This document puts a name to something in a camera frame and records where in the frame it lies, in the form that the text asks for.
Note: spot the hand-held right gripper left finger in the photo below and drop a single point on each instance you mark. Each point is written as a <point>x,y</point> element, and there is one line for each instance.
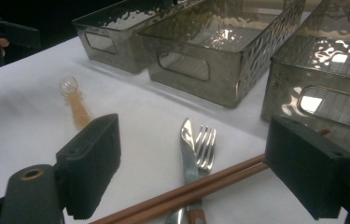
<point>91,161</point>

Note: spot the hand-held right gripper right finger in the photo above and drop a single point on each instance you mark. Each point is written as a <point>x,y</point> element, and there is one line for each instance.
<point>309,168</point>

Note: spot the grey translucent plastic bin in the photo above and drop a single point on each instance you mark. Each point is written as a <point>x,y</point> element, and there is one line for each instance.
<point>222,84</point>
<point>123,59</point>
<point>328,81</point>

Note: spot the brown wooden chopstick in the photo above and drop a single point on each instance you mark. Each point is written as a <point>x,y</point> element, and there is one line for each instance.
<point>213,186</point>
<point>194,184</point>

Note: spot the white table cover sheet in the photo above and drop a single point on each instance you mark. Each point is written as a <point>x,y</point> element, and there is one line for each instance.
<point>147,102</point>

